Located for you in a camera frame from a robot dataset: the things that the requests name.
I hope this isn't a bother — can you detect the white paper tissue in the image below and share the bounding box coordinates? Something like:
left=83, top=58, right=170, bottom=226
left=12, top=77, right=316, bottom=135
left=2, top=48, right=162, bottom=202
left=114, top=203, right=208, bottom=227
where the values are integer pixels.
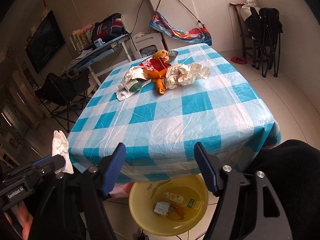
left=52, top=131, right=74, bottom=174

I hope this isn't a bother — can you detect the orange peel piece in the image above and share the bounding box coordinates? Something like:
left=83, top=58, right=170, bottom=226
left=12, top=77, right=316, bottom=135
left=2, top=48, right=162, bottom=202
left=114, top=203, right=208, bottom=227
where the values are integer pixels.
left=143, top=68, right=168, bottom=95

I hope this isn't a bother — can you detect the white plastic bag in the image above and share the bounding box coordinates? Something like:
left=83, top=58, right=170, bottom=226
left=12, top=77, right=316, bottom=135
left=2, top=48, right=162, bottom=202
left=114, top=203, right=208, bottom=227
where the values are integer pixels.
left=164, top=63, right=211, bottom=90

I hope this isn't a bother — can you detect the red snack bag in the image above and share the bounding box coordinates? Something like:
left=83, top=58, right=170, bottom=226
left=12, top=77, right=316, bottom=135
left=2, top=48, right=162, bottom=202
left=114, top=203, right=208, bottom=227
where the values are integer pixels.
left=139, top=56, right=170, bottom=72

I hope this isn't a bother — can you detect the green label packet in basin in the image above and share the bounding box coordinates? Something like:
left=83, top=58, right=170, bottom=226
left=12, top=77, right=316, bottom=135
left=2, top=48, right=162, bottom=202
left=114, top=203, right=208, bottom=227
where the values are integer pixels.
left=164, top=191, right=205, bottom=210

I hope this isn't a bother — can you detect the yellow plastic basin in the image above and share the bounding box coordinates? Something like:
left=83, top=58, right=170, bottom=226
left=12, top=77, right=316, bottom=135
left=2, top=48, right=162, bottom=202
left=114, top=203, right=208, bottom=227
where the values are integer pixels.
left=129, top=174, right=209, bottom=237

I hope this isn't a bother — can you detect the small carton in basin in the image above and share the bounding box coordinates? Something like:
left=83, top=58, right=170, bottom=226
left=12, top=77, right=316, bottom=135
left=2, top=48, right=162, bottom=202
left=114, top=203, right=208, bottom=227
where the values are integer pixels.
left=153, top=202, right=170, bottom=216

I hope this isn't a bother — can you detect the blue white checkered tablecloth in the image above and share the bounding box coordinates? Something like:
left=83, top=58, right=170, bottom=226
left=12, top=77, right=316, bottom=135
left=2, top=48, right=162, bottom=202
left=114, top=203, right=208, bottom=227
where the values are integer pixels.
left=68, top=44, right=281, bottom=183

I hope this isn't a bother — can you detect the black folding chair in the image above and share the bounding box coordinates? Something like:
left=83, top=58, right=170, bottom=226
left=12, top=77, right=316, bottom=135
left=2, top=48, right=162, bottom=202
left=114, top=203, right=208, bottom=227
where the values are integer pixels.
left=252, top=25, right=281, bottom=78
left=35, top=70, right=91, bottom=133

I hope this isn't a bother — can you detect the black power adapter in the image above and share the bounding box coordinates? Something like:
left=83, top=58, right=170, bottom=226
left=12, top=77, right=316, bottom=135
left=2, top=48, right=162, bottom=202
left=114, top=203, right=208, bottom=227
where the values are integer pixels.
left=137, top=230, right=149, bottom=240

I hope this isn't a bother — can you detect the white paper wrapper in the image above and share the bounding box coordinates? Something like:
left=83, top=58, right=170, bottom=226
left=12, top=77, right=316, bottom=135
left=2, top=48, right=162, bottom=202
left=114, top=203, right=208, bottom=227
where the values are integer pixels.
left=116, top=66, right=149, bottom=101

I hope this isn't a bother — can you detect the blue study desk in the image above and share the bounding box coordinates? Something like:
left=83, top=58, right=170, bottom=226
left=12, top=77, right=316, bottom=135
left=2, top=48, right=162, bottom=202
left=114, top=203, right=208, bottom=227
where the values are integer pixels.
left=63, top=34, right=132, bottom=86

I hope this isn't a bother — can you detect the yellow mango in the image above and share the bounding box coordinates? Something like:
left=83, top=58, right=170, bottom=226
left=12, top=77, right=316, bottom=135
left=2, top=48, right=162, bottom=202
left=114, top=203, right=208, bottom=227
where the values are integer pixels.
left=152, top=50, right=168, bottom=59

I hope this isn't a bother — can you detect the white plastic stool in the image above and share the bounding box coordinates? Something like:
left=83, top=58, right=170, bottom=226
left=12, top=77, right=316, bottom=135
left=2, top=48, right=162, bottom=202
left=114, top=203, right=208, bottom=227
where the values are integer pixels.
left=130, top=33, right=165, bottom=60

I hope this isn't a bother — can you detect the red object on floor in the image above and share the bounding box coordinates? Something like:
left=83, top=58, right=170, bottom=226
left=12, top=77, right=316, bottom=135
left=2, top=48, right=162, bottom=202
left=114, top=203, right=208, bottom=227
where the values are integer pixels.
left=231, top=56, right=247, bottom=64

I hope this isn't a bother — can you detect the dark glass fruit plate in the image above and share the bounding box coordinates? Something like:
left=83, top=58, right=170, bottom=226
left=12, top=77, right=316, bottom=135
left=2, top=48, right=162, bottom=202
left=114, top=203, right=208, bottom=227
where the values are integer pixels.
left=164, top=50, right=178, bottom=63

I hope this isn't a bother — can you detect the row of books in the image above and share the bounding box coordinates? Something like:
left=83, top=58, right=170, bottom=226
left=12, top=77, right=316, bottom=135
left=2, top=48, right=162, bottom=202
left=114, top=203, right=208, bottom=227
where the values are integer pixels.
left=69, top=24, right=94, bottom=52

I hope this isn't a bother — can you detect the black folding chair right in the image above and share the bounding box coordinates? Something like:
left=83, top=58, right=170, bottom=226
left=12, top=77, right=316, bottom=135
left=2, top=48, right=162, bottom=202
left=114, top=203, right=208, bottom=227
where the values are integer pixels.
left=252, top=25, right=281, bottom=78

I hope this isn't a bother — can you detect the dark striped backpack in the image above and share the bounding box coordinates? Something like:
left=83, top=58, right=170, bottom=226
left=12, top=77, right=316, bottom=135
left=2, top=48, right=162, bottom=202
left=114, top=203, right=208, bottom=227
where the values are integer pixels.
left=91, top=13, right=128, bottom=42

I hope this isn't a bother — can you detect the wooden chair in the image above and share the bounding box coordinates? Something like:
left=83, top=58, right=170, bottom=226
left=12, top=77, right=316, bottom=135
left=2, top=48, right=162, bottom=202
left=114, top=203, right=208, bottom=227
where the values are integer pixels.
left=229, top=3, right=260, bottom=64

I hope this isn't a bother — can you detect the colourful hanging tote bag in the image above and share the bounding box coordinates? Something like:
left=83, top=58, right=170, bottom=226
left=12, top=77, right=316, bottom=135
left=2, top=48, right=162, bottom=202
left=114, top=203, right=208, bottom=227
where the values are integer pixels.
left=149, top=11, right=212, bottom=46

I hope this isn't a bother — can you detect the black jacket on chair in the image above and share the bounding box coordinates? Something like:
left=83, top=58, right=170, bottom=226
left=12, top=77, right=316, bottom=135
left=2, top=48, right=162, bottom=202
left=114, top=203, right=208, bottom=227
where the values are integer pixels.
left=245, top=7, right=283, bottom=46

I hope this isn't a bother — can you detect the white sack on chair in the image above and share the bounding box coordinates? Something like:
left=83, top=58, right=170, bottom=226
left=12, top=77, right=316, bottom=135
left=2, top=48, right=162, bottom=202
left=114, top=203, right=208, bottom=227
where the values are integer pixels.
left=240, top=0, right=260, bottom=21

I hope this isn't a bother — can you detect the white cabinet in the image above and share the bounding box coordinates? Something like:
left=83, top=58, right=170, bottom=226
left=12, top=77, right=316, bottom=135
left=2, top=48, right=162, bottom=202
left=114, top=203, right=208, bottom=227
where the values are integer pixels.
left=149, top=0, right=247, bottom=52

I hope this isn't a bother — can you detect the wall mounted black television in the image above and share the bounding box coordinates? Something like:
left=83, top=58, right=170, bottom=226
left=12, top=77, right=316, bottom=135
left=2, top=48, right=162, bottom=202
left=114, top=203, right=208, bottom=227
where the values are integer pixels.
left=25, top=10, right=66, bottom=74

